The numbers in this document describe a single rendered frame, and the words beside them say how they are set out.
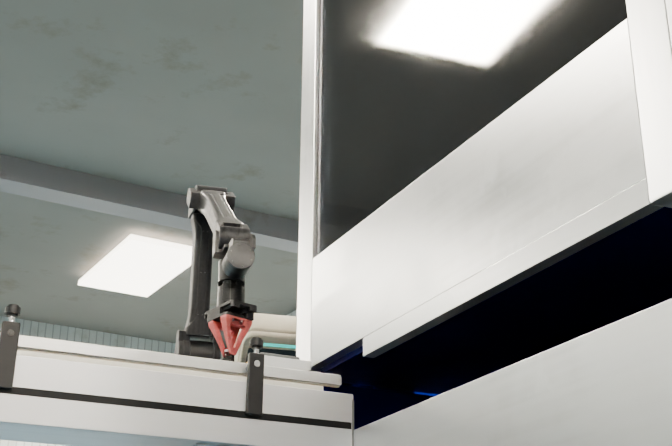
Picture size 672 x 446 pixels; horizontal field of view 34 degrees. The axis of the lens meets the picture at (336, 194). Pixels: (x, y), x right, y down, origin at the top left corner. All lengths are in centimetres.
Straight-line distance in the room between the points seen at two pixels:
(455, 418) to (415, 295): 22
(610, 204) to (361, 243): 62
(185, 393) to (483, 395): 45
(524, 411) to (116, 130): 552
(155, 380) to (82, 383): 10
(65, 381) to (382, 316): 47
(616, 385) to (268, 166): 591
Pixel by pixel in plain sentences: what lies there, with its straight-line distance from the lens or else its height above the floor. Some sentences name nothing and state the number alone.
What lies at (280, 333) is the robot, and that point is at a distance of 272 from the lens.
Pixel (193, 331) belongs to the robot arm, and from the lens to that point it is 263.
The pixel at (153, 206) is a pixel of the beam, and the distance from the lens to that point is 735.
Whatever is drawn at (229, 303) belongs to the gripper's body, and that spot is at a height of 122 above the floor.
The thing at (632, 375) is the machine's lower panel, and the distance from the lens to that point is 114.
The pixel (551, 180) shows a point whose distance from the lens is 131.
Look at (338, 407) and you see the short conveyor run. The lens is 167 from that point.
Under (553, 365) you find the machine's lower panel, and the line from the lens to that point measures 125.
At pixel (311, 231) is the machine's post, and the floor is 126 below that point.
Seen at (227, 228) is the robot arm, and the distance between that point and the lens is 229.
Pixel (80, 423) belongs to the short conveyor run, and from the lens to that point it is 154.
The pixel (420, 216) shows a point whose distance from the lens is 157.
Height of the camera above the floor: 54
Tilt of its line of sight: 24 degrees up
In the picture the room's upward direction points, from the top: straight up
